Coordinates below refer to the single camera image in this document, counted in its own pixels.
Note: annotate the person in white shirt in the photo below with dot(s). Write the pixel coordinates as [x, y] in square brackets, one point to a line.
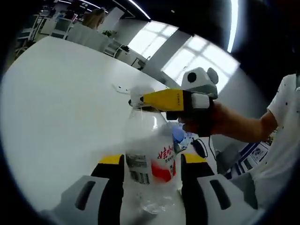
[286, 140]

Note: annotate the green potted plant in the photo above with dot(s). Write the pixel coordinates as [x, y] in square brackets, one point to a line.
[109, 33]

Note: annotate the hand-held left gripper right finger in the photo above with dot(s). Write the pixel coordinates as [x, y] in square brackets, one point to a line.
[192, 192]

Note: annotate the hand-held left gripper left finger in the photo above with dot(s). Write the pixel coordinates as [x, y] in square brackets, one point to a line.
[112, 192]

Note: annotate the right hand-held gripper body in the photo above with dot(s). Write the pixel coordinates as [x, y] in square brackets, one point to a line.
[199, 79]

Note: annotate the clear plastic water bottle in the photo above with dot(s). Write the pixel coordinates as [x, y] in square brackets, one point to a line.
[161, 159]

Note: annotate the large bright window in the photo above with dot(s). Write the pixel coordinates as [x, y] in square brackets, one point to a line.
[201, 58]
[152, 39]

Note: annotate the grey mesh chair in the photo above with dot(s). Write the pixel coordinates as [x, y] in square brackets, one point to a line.
[228, 161]

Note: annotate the blue white printed board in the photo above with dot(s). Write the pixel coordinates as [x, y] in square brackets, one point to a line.
[253, 157]

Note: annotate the blue white packet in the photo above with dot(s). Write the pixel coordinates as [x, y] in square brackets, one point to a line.
[178, 134]

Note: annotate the person's right hand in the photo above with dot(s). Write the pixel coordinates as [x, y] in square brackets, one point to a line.
[211, 122]

